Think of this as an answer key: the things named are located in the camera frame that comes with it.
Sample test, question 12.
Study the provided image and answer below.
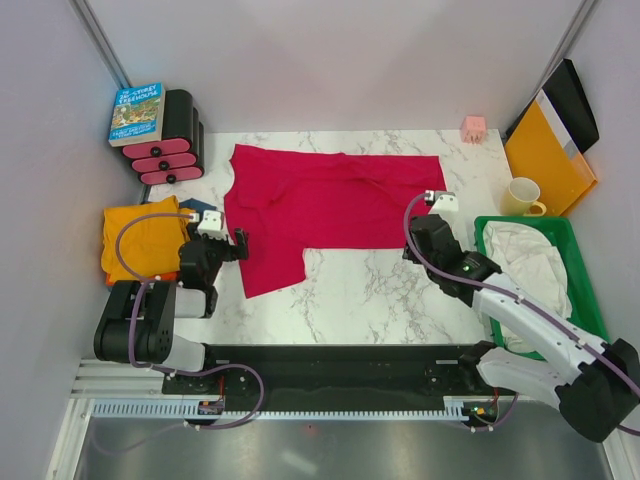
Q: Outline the red t-shirt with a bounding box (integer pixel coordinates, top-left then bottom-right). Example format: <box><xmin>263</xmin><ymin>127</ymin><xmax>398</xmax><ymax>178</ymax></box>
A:
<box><xmin>224</xmin><ymin>144</ymin><xmax>446</xmax><ymax>298</ymax></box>

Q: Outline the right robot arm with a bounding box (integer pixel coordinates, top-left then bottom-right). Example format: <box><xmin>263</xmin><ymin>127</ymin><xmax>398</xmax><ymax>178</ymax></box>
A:
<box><xmin>403</xmin><ymin>214</ymin><xmax>639</xmax><ymax>443</ymax></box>

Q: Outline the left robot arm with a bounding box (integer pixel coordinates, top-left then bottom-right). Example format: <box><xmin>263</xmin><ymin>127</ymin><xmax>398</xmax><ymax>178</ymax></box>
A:
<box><xmin>93</xmin><ymin>228</ymin><xmax>249</xmax><ymax>393</ymax></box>

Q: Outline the orange folded t-shirt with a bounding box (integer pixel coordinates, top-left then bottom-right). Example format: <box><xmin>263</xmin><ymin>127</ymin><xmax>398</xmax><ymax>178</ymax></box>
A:
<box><xmin>105</xmin><ymin>272</ymin><xmax>178</xmax><ymax>287</ymax></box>

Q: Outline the yellow folded t-shirt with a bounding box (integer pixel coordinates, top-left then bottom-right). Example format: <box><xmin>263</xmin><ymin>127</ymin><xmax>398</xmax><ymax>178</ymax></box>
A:
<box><xmin>99</xmin><ymin>195</ymin><xmax>199</xmax><ymax>284</ymax></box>

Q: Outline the blue folded t-shirt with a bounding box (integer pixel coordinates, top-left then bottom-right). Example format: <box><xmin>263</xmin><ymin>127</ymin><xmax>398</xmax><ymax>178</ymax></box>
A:
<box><xmin>106</xmin><ymin>197</ymin><xmax>219</xmax><ymax>293</ymax></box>

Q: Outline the white crumpled t-shirt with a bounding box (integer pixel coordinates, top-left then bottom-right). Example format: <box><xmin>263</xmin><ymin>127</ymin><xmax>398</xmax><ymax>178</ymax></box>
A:
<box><xmin>482</xmin><ymin>219</ymin><xmax>574</xmax><ymax>354</ymax></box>

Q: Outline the yellow mug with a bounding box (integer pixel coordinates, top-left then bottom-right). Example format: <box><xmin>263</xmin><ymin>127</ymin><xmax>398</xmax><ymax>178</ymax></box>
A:
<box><xmin>500</xmin><ymin>177</ymin><xmax>547</xmax><ymax>217</ymax></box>

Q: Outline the black pink drawer organizer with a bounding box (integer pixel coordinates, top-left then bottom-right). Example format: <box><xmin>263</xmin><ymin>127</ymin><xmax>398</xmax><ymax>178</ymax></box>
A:
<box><xmin>122</xmin><ymin>89</ymin><xmax>204</xmax><ymax>186</ymax></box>

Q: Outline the pink cube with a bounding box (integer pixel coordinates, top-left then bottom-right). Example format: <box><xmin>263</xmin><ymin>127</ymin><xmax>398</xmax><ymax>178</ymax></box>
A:
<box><xmin>460</xmin><ymin>115</ymin><xmax>487</xmax><ymax>144</ymax></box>

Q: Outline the orange folder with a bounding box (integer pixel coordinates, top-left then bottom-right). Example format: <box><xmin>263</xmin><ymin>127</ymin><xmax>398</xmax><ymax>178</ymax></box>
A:
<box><xmin>504</xmin><ymin>91</ymin><xmax>598</xmax><ymax>216</ymax></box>

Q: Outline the blue treehouse book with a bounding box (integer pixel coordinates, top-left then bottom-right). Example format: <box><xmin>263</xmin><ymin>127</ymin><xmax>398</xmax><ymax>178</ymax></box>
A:
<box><xmin>108</xmin><ymin>83</ymin><xmax>166</xmax><ymax>148</ymax></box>

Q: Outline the green plastic bin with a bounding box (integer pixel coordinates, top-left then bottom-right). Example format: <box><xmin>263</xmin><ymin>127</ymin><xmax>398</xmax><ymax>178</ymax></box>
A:
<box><xmin>474</xmin><ymin>216</ymin><xmax>610</xmax><ymax>341</ymax></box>

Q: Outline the black white folder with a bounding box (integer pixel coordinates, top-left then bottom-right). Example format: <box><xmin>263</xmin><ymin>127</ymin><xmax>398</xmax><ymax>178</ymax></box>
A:
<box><xmin>505</xmin><ymin>58</ymin><xmax>601</xmax><ymax>156</ymax></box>

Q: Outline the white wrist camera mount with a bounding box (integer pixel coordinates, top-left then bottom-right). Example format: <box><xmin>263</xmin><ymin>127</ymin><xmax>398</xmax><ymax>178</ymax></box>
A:
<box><xmin>188</xmin><ymin>210</ymin><xmax>226</xmax><ymax>240</ymax></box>

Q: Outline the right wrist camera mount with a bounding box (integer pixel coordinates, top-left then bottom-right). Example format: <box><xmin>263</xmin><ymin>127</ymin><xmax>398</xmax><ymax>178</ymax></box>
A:
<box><xmin>424</xmin><ymin>190</ymin><xmax>459</xmax><ymax>222</ymax></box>

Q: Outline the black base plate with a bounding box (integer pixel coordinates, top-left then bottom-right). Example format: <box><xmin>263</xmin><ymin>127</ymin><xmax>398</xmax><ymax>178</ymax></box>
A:
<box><xmin>162</xmin><ymin>345</ymin><xmax>508</xmax><ymax>409</ymax></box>

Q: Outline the white slotted cable duct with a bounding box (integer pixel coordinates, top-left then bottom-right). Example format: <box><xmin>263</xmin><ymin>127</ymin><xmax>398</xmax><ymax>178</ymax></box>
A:
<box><xmin>91</xmin><ymin>398</ymin><xmax>498</xmax><ymax>421</ymax></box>

